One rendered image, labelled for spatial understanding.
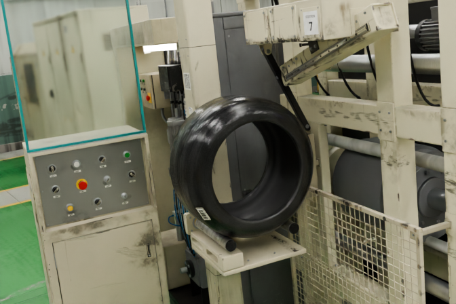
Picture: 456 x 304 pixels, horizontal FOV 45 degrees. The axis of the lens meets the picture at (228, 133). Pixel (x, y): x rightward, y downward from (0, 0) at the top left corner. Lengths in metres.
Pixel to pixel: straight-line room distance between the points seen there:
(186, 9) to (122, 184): 0.92
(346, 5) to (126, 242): 1.53
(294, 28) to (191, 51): 0.51
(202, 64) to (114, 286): 1.17
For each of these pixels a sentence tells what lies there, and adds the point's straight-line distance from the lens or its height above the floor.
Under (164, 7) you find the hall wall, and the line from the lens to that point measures 12.12.
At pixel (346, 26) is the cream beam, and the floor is 1.68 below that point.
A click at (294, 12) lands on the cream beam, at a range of 2.06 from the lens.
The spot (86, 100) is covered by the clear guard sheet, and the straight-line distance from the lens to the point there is 2.61.
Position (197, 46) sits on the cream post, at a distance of 2.36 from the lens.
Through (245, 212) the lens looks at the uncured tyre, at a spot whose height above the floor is 0.93.
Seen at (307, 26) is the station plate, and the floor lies 1.69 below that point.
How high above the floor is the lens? 1.69
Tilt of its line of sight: 10 degrees down
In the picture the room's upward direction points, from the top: 6 degrees counter-clockwise
